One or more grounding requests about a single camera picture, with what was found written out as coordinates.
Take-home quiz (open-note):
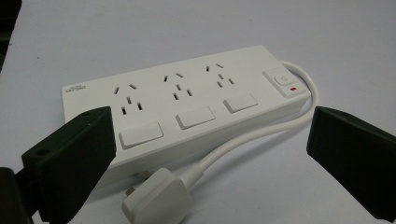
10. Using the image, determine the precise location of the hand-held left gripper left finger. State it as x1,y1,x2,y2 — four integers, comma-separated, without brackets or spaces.
21,105,118,224

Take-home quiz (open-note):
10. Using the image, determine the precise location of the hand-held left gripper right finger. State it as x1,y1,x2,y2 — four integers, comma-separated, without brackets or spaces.
305,105,396,224

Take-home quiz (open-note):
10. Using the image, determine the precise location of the white power cable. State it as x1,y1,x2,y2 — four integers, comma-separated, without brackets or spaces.
180,60,320,188

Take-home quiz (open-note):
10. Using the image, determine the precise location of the white power plug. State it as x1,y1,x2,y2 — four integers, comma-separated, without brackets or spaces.
121,167,193,224

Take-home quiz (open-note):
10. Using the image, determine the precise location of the white power strip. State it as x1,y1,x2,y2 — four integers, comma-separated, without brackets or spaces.
61,45,312,189

